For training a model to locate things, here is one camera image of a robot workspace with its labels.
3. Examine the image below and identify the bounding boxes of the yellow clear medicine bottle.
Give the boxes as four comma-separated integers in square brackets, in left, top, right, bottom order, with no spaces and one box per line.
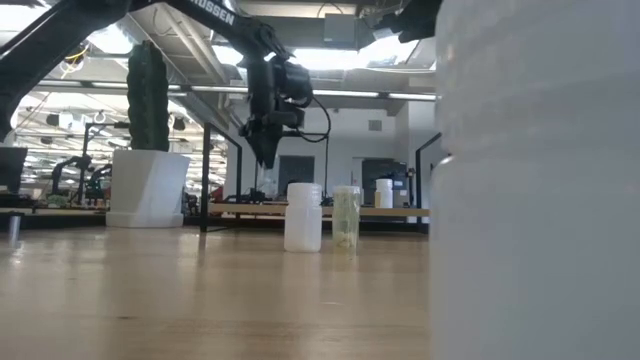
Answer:
[331,185,362,253]

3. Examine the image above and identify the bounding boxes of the wooden background table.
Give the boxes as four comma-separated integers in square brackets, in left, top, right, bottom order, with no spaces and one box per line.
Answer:
[17,206,109,217]

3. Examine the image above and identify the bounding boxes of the black aluminium table frame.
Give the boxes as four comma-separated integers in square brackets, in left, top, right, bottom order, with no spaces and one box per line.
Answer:
[17,214,431,235]

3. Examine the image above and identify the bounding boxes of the black yellow hanging cable reel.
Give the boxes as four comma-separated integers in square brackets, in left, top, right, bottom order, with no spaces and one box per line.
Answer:
[62,44,92,76]

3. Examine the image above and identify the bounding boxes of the black left wrist camera cable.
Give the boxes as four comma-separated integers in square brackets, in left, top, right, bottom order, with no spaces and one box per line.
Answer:
[294,94,332,145]

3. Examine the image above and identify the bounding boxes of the green cactus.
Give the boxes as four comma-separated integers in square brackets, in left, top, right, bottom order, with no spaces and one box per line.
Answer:
[126,39,171,153]

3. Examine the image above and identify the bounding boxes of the black background gantry frame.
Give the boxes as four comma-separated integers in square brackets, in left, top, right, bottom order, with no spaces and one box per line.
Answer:
[253,130,330,204]
[79,122,132,206]

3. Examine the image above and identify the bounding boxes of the black background screen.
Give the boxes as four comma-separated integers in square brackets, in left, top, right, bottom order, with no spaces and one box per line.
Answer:
[0,146,29,196]

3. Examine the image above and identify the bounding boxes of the dark background monitor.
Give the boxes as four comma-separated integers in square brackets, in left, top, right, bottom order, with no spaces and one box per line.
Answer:
[360,158,409,192]

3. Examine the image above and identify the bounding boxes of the background door panel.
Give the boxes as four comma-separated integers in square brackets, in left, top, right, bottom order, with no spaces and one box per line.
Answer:
[277,155,316,197]

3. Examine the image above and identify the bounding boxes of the white planter pot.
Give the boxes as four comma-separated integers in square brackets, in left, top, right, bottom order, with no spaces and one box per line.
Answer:
[105,148,192,230]

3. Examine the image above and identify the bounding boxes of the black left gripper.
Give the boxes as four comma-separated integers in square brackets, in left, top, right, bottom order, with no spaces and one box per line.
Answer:
[238,57,284,170]

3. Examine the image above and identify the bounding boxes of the grey metal post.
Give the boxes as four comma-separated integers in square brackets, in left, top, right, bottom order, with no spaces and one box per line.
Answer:
[7,212,23,250]

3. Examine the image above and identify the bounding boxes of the grey ceiling unit box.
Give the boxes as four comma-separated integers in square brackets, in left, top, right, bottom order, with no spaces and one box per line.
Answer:
[323,13,357,47]

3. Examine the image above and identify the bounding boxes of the long ceiling light bar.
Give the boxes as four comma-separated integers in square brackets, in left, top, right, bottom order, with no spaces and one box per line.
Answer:
[37,78,437,102]

